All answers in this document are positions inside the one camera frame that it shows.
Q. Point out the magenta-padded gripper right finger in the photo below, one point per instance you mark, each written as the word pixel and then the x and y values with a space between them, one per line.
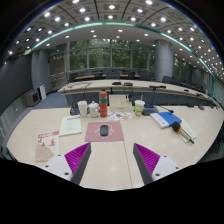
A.
pixel 148 160

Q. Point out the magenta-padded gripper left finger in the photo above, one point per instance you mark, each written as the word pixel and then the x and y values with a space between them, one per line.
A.
pixel 77 159

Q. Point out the black computer mouse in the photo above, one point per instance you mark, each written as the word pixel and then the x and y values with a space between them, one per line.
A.
pixel 104 130

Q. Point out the pink mouse pad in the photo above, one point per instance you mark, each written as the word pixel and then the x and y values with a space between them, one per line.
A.
pixel 116 135

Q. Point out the red and white leaflet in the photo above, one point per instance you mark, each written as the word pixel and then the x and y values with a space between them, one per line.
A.
pixel 46 146

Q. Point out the white printed document sheet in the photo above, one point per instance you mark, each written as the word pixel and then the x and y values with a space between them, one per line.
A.
pixel 70 126

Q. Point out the black foam-headed handheld microphone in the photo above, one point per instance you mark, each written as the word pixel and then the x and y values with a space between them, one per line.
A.
pixel 176 126

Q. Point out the blue and white book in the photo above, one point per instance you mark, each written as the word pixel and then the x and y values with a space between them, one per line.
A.
pixel 166 118

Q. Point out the stack of white paper cups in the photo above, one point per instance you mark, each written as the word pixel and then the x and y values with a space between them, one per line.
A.
pixel 82 109

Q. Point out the white paper booklet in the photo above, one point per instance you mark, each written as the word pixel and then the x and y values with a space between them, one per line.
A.
pixel 190 131

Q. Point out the white lidded ceramic mug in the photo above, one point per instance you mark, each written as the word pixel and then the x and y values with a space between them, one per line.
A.
pixel 94 110

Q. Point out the colourful sticker sheet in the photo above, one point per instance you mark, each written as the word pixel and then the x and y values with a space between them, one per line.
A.
pixel 120 116

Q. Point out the printed paper cup with straw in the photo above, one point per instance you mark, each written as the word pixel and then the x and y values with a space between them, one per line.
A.
pixel 139 108

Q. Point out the red bottle with green band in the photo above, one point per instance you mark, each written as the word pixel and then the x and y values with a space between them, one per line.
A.
pixel 103 106

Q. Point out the beige organizer box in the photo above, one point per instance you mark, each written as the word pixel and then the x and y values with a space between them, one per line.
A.
pixel 118 105

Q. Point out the white leaning board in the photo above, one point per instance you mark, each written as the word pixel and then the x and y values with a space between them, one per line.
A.
pixel 42 92

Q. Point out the grey box cabinet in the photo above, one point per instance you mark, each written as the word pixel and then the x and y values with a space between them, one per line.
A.
pixel 32 98

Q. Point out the long curved conference desk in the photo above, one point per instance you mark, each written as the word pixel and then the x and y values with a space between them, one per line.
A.
pixel 100 86

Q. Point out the dark office chairs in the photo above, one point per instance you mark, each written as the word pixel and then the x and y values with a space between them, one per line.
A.
pixel 145 76

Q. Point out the ceiling lights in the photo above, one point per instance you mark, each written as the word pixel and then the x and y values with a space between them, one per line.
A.
pixel 111 6

